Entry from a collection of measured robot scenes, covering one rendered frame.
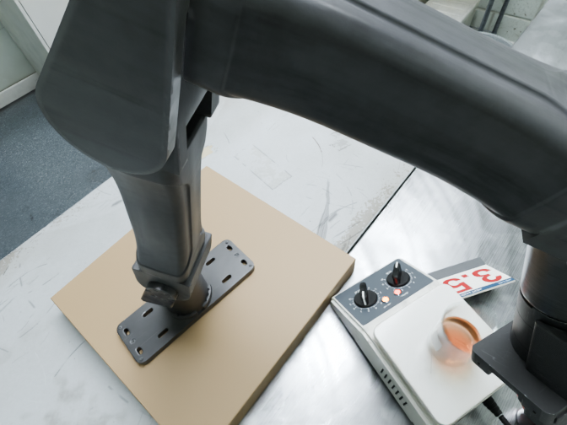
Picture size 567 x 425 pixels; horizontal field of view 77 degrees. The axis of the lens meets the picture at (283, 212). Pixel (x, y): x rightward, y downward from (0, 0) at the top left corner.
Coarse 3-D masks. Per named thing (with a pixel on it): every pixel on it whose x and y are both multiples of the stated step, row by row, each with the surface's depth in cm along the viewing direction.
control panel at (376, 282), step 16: (384, 272) 52; (416, 272) 50; (352, 288) 52; (368, 288) 51; (384, 288) 50; (400, 288) 49; (416, 288) 48; (352, 304) 49; (384, 304) 47; (368, 320) 46
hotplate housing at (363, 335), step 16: (432, 288) 47; (336, 304) 51; (400, 304) 46; (352, 320) 47; (368, 336) 44; (368, 352) 46; (384, 352) 43; (384, 368) 43; (400, 384) 41; (400, 400) 43; (416, 400) 40; (416, 416) 40; (464, 416) 40; (496, 416) 41
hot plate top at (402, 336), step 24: (408, 312) 44; (432, 312) 43; (384, 336) 42; (408, 336) 42; (408, 360) 40; (432, 360) 40; (408, 384) 39; (432, 384) 39; (456, 384) 39; (480, 384) 39; (432, 408) 38; (456, 408) 37
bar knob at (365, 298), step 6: (360, 288) 49; (366, 288) 49; (360, 294) 48; (366, 294) 47; (372, 294) 49; (354, 300) 49; (360, 300) 49; (366, 300) 47; (372, 300) 48; (360, 306) 48; (366, 306) 48
